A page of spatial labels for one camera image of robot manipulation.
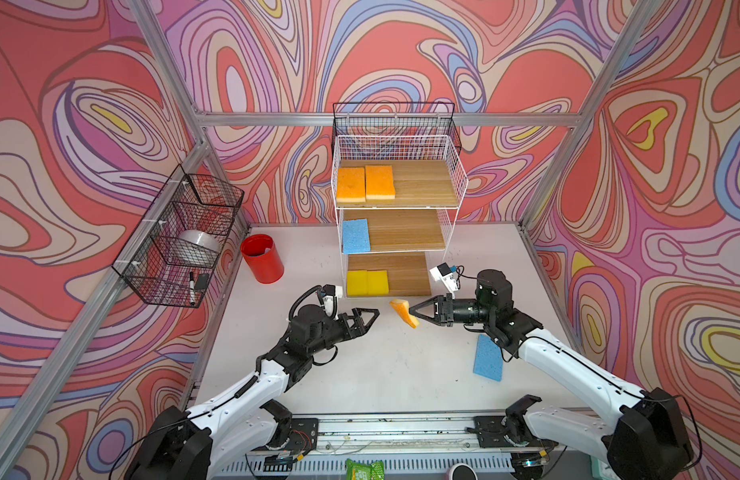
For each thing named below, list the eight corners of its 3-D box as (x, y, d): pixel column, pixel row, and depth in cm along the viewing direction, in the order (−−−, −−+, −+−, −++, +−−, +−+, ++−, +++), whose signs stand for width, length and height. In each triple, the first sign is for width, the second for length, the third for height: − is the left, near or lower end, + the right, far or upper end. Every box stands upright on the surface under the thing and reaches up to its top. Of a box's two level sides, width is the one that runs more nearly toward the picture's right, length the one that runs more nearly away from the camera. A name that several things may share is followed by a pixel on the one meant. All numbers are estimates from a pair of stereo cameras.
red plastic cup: (250, 283, 105) (235, 257, 94) (257, 261, 112) (244, 234, 100) (280, 283, 105) (268, 257, 94) (285, 261, 112) (275, 234, 100)
